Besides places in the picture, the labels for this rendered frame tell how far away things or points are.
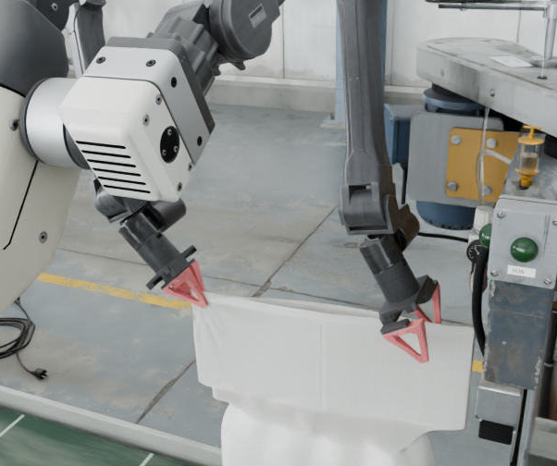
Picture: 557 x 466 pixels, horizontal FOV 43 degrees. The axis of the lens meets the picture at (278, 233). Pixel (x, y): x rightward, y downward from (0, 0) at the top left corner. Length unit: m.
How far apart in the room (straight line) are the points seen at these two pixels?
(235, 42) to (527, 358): 0.53
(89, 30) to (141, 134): 0.71
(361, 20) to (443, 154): 0.31
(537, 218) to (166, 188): 0.40
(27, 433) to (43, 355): 1.06
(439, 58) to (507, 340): 0.51
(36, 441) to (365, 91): 1.36
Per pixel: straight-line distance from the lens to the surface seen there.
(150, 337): 3.11
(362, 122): 1.08
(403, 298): 1.12
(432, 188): 1.30
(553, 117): 0.98
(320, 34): 6.44
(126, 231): 1.27
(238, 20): 0.79
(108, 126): 0.66
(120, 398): 2.79
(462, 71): 1.17
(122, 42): 0.73
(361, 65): 1.09
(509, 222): 0.83
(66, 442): 2.03
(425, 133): 1.28
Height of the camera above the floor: 1.63
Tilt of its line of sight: 24 degrees down
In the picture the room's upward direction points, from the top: 2 degrees counter-clockwise
